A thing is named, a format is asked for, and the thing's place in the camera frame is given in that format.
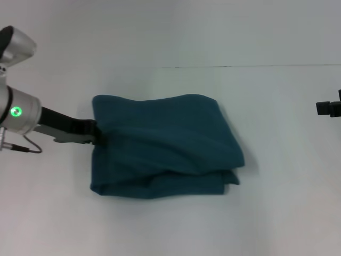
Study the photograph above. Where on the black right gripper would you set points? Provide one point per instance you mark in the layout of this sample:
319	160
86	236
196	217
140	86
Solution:
336	105

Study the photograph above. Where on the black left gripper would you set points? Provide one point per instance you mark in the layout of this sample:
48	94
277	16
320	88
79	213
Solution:
56	125

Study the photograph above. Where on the blue shirt with FREE print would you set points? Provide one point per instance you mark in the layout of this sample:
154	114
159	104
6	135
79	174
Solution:
165	146

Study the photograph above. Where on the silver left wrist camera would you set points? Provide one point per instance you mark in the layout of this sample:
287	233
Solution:
16	46

